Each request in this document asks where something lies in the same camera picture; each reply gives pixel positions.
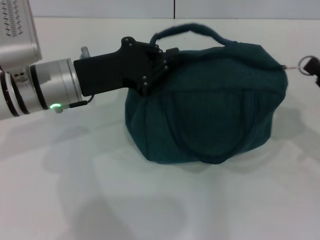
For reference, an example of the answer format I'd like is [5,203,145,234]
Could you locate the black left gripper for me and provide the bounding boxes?
[73,36,180,98]

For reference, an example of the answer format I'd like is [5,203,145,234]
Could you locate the metal zipper pull ring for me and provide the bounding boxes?
[280,55,315,76]

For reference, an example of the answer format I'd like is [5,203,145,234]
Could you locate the dark teal fabric bag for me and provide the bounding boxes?
[124,22,290,166]

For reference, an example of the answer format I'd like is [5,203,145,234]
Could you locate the left arm cable with plug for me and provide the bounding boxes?
[54,45,95,114]

